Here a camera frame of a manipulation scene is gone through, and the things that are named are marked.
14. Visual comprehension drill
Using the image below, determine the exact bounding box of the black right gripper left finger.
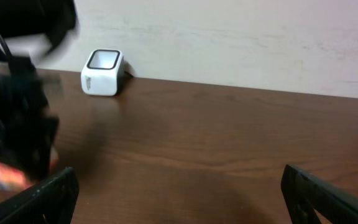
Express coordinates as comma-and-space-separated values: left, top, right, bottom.
0, 167, 80, 224

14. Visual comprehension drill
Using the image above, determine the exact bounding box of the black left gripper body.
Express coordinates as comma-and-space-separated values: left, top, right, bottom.
0, 57, 59, 180

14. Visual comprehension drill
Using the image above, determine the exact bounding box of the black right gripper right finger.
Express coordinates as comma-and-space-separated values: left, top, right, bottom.
281, 164, 358, 224

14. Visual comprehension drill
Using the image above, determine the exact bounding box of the orange Kleenex tissue pack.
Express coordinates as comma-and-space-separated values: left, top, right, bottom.
0, 145, 59, 191

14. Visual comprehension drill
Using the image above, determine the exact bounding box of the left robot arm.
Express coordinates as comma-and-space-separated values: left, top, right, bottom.
0, 0, 77, 180

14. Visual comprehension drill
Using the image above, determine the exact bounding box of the white barcode scanner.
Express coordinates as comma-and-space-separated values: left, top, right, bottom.
81, 49, 124, 96

